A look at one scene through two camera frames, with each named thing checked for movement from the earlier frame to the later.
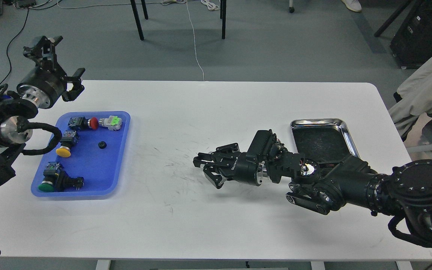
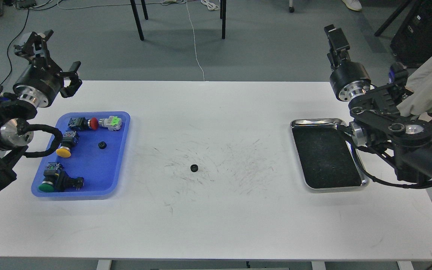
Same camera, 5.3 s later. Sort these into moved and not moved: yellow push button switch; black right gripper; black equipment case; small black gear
Moved: black right gripper
Not moved: black equipment case; small black gear; yellow push button switch
